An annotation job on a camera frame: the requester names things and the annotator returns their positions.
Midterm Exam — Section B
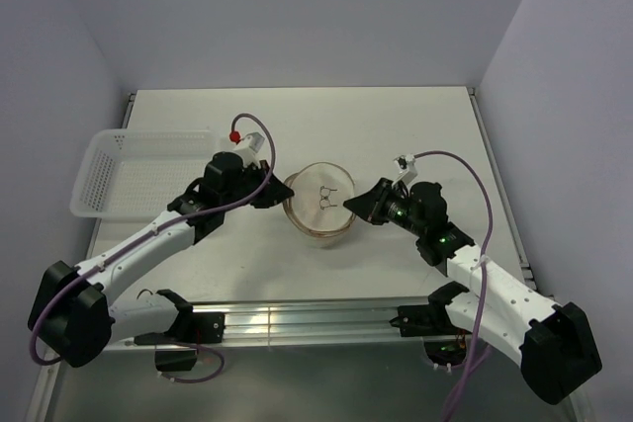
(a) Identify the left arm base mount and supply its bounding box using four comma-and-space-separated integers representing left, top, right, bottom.
134, 311, 226, 374

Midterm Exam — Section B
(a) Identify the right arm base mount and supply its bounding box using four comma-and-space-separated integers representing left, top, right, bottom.
389, 303, 470, 368

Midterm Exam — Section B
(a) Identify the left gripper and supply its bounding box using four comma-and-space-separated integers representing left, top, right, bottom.
221, 159, 293, 211

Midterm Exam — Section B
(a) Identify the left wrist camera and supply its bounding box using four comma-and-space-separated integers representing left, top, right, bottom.
232, 132, 265, 166

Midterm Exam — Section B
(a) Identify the white plastic basket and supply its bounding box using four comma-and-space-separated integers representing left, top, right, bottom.
69, 128, 218, 221

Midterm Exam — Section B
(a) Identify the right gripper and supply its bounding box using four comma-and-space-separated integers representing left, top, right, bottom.
343, 177, 425, 237

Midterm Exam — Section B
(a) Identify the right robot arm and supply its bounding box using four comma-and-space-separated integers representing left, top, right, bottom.
343, 179, 602, 405

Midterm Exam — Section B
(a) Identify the aluminium frame rail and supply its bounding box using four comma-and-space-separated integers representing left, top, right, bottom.
115, 291, 427, 346

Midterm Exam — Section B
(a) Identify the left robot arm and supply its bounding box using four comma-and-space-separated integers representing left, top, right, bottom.
28, 152, 294, 368

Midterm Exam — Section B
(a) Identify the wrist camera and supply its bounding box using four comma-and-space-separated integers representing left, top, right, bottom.
232, 132, 265, 166
392, 154, 417, 189

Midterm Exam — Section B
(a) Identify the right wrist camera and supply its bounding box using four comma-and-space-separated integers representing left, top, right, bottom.
392, 154, 417, 189

